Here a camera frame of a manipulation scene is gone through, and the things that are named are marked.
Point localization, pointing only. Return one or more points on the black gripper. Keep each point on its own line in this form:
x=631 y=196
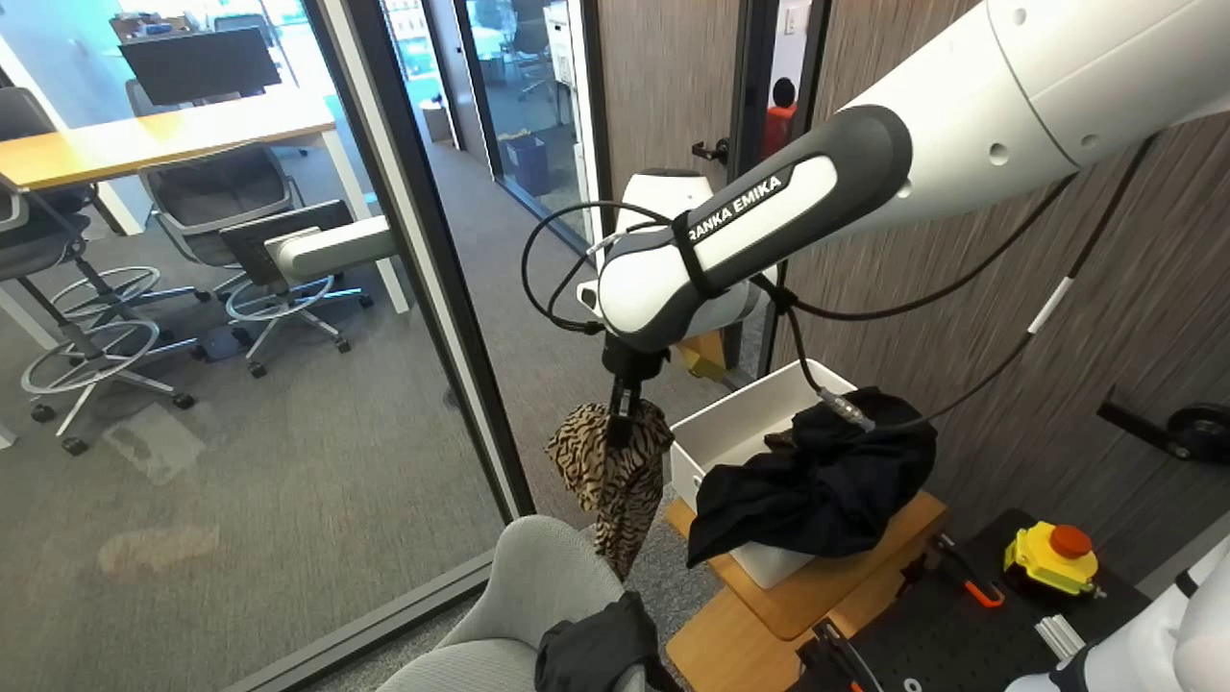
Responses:
x=637 y=360

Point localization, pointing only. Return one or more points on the animal print clothing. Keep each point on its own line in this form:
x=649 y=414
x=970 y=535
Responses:
x=617 y=487

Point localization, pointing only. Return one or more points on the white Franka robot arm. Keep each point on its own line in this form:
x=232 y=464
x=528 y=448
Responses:
x=1022 y=88

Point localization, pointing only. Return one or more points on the black clothing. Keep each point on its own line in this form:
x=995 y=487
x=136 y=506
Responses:
x=820 y=494

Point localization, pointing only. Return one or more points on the grey mesh office chair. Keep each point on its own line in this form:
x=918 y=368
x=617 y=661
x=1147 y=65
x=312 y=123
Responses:
x=215 y=196

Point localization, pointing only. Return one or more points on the white plastic bin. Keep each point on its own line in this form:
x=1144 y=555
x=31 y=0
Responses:
x=730 y=429

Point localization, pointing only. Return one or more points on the small black cloth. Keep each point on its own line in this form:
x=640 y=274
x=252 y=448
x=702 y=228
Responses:
x=589 y=647

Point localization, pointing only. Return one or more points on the light wooden platform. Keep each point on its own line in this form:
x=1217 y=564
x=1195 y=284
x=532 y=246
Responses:
x=820 y=583

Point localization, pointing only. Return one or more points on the wooden door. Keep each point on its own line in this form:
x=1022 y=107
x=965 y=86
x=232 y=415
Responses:
x=667 y=102

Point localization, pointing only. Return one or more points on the person in orange top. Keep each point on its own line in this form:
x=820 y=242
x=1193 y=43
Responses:
x=783 y=119

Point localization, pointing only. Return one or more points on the black perforated robot table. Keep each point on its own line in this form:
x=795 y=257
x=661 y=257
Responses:
x=934 y=639

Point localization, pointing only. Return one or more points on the yellow emergency stop button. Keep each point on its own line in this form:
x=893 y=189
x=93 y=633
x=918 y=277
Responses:
x=1043 y=564

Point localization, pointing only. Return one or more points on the silver aluminium extrusion piece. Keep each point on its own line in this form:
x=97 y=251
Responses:
x=1062 y=634

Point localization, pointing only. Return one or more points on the wooden top office table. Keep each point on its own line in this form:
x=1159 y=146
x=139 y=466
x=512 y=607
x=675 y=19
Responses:
x=154 y=138

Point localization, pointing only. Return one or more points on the black glass wall frame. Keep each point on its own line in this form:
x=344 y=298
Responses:
x=424 y=254

